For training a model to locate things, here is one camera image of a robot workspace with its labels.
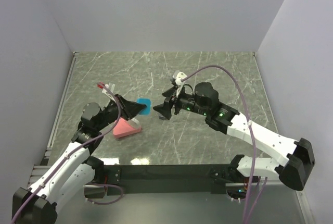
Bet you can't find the blue square plug adapter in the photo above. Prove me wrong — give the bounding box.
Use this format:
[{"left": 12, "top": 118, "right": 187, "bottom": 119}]
[{"left": 137, "top": 98, "right": 151, "bottom": 115}]

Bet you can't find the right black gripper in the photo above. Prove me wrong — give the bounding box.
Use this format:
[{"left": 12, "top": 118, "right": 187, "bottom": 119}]
[{"left": 153, "top": 84, "right": 209, "bottom": 120}]

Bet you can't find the white square plug adapter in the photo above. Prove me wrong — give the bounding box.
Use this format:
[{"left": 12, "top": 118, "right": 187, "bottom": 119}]
[{"left": 127, "top": 118, "right": 141, "bottom": 130}]

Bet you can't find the aluminium rail frame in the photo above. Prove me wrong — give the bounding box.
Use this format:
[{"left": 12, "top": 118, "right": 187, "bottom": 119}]
[{"left": 28, "top": 52, "right": 78, "bottom": 186}]

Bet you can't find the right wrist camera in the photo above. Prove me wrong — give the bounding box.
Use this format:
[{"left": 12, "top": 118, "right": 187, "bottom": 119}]
[{"left": 171, "top": 70, "right": 187, "bottom": 86}]

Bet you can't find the black base beam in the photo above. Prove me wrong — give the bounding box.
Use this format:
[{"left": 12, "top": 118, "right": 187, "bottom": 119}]
[{"left": 104, "top": 164, "right": 236, "bottom": 194}]

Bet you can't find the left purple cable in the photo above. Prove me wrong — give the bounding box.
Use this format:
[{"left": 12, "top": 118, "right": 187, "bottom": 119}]
[{"left": 10, "top": 84, "right": 125, "bottom": 224}]

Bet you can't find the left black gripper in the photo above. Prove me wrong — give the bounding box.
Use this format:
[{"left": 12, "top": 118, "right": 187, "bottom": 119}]
[{"left": 95, "top": 93, "right": 146, "bottom": 131}]

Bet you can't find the pink triangular power strip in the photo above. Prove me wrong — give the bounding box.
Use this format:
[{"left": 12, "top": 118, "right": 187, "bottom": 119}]
[{"left": 112, "top": 118, "right": 142, "bottom": 139}]

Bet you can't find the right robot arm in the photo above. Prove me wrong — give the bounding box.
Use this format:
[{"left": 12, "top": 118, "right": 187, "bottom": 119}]
[{"left": 153, "top": 82, "right": 315, "bottom": 191}]

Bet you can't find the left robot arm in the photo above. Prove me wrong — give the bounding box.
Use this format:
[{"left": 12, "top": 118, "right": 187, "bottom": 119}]
[{"left": 11, "top": 94, "right": 151, "bottom": 223}]

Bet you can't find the purple cable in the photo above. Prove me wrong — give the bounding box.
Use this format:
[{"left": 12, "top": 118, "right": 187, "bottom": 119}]
[
  {"left": 10, "top": 84, "right": 125, "bottom": 224},
  {"left": 182, "top": 65, "right": 268, "bottom": 224}
]

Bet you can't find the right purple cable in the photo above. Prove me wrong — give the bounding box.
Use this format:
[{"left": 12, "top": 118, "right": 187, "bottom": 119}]
[{"left": 182, "top": 65, "right": 268, "bottom": 224}]

